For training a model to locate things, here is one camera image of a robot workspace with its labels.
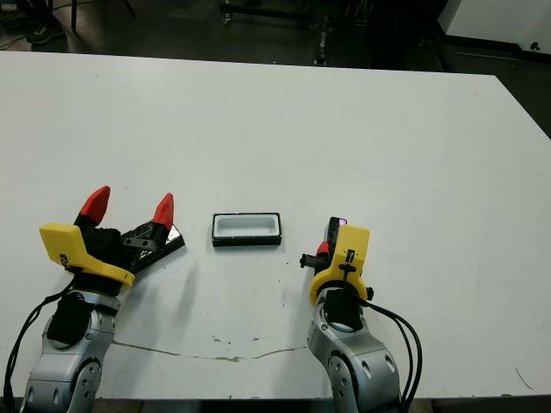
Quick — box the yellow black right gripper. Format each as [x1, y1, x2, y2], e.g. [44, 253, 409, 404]
[300, 224, 375, 307]

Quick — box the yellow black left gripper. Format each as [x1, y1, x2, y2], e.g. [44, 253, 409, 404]
[39, 185, 176, 297]

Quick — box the glossy black box lid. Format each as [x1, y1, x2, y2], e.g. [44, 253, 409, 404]
[128, 223, 186, 274]

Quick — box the black box with white insert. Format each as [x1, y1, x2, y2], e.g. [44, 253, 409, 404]
[211, 211, 283, 248]

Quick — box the person in black clothes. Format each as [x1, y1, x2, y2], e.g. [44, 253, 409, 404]
[0, 8, 59, 46]

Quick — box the white cabinet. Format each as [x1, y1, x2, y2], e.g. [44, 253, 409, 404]
[436, 0, 551, 55]

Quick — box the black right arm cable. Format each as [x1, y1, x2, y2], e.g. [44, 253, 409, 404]
[359, 299, 425, 413]

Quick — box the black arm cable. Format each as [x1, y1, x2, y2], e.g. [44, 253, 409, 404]
[0, 281, 77, 413]
[359, 299, 425, 413]

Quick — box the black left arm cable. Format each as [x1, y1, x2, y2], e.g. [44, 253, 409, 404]
[0, 281, 77, 413]

